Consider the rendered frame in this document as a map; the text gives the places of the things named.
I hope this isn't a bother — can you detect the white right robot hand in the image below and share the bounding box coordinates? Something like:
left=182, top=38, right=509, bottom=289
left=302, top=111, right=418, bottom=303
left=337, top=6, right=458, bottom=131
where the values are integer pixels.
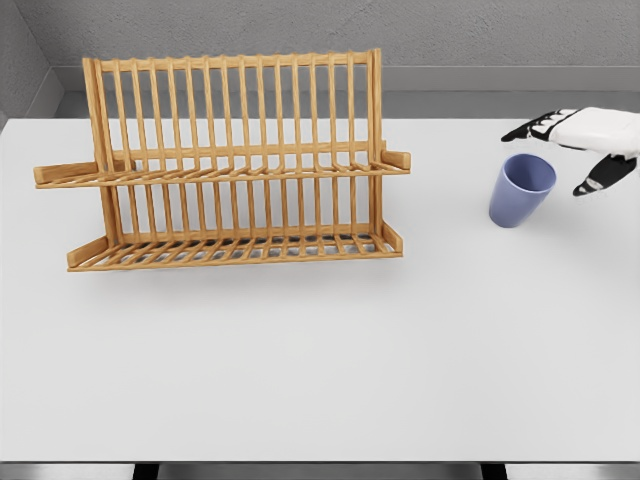
left=500, top=106, right=640, bottom=198

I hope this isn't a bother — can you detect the blue plastic cup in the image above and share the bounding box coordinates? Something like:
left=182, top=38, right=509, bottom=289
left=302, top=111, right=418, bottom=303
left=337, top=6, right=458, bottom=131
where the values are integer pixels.
left=488, top=153, right=557, bottom=230

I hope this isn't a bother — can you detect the wooden two-tier dish rack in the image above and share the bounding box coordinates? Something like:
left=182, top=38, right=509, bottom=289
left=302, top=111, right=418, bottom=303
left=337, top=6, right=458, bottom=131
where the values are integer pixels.
left=33, top=47, right=412, bottom=273

